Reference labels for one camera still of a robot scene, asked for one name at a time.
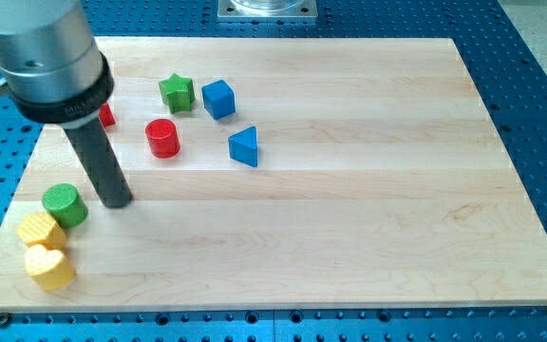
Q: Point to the blue triangle block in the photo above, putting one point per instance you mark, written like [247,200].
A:
[243,146]

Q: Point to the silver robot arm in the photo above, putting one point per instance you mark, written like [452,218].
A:
[51,61]

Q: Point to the green cylinder block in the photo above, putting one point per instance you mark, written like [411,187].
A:
[65,204]

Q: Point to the green star block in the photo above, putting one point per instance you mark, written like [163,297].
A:
[177,93]

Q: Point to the blue cube block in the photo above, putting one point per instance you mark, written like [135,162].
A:
[218,99]

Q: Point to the blue perforated table plate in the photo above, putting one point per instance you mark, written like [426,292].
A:
[507,75]

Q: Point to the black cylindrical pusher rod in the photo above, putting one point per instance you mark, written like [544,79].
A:
[95,153]

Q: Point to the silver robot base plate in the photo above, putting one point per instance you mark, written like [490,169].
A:
[266,9]

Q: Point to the small red block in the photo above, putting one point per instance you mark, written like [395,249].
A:
[106,116]

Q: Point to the red cylinder block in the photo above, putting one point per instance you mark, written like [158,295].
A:
[163,139]

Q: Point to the yellow hexagon block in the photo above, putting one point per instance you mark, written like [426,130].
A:
[42,228]

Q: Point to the yellow heart block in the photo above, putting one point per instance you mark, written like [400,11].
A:
[50,269]

